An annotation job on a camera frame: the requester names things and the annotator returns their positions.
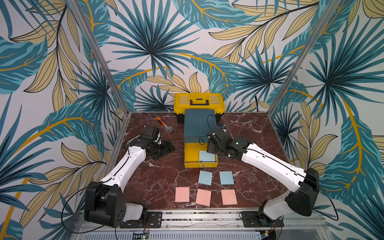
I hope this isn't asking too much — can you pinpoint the pink sticky note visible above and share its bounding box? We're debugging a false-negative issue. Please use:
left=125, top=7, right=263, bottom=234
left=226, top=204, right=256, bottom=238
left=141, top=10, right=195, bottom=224
left=221, top=190, right=238, bottom=206
left=175, top=187, right=190, bottom=203
left=196, top=189, right=212, bottom=207

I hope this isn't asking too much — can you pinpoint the pink sticky note right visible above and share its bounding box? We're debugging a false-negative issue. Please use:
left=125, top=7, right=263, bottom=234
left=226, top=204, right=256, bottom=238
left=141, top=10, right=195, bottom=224
left=221, top=190, right=238, bottom=206

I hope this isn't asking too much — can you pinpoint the pink sticky note middle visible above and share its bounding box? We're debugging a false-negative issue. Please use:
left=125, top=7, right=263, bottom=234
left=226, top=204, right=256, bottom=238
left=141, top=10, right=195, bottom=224
left=196, top=189, right=212, bottom=207

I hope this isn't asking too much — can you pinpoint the black charger board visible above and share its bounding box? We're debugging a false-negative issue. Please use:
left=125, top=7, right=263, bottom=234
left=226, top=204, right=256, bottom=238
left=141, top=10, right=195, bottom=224
left=123, top=135, right=141, bottom=150

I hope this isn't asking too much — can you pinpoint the yellow black toolbox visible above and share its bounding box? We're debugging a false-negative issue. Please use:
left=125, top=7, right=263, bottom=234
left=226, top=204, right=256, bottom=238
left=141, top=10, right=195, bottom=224
left=174, top=93, right=226, bottom=124

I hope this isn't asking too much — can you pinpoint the pink sticky note left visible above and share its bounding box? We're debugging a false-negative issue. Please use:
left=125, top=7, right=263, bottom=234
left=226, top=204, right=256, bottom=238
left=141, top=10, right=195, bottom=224
left=175, top=187, right=190, bottom=203

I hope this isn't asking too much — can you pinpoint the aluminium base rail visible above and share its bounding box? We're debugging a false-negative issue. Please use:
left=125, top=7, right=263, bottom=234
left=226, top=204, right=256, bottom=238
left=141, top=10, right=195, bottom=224
left=70, top=208, right=333, bottom=240

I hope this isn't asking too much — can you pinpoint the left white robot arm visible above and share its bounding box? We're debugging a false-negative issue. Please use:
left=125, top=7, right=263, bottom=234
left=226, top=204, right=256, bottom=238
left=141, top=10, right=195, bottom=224
left=84, top=126, right=175, bottom=228

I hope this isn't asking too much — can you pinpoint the teal yellow drawer cabinet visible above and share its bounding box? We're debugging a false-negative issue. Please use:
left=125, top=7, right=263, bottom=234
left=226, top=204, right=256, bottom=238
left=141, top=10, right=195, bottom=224
left=184, top=109, right=219, bottom=169

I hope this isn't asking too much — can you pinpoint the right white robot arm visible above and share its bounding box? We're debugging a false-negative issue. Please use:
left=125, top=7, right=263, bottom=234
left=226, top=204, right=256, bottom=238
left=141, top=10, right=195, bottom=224
left=207, top=127, right=320, bottom=223

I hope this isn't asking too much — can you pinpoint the orange adjustable wrench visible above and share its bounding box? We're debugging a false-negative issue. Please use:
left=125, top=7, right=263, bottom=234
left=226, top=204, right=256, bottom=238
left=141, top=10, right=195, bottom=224
left=156, top=116, right=174, bottom=133

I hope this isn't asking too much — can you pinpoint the blue sticky note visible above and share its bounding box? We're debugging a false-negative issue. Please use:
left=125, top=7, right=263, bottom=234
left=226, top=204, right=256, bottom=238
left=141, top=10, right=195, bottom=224
left=199, top=151, right=216, bottom=163
left=219, top=171, right=234, bottom=186
left=198, top=171, right=213, bottom=186

